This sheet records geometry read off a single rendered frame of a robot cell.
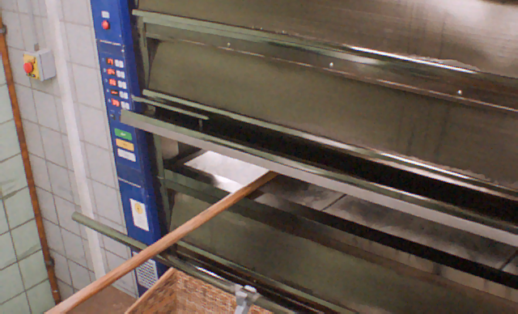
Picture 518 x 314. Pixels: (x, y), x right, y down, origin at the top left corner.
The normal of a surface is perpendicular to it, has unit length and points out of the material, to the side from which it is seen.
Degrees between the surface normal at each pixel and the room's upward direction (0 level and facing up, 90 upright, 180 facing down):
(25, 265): 90
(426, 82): 90
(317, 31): 70
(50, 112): 90
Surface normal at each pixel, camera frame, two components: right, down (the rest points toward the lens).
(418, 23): -0.65, 0.02
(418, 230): -0.08, -0.91
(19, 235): 0.75, 0.22
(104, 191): -0.66, 0.35
